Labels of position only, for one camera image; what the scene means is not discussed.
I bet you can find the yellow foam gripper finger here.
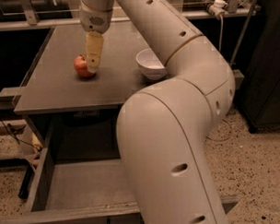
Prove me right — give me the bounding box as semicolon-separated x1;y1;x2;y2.
85;30;103;73

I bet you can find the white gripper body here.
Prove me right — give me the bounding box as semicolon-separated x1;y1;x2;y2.
79;0;114;34

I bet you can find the red apple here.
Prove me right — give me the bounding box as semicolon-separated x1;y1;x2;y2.
74;55;95;78

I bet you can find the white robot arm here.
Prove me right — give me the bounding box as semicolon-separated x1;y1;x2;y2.
79;0;235;224

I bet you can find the grey open top drawer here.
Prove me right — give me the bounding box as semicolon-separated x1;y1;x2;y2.
1;140;236;224

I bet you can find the white ceramic bowl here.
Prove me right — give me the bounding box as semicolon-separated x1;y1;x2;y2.
136;48;168;80

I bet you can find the grey cabinet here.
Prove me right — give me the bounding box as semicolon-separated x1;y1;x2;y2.
15;21;148;162

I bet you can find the white power strip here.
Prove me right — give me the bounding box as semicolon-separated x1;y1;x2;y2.
197;0;227;18

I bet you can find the black bar on floor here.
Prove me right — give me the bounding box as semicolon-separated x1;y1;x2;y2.
17;166;33;199

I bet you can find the thin metal rod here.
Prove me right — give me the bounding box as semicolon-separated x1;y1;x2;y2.
229;0;258;66

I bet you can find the black cable on floor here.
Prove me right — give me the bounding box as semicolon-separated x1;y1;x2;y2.
0;101;41;154

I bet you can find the white power cable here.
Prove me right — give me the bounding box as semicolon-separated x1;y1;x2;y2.
200;14;234;143

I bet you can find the grey metal side bracket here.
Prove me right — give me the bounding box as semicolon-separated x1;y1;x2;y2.
233;70;244;89

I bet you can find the black drawer handle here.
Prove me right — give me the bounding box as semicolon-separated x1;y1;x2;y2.
107;215;144;224

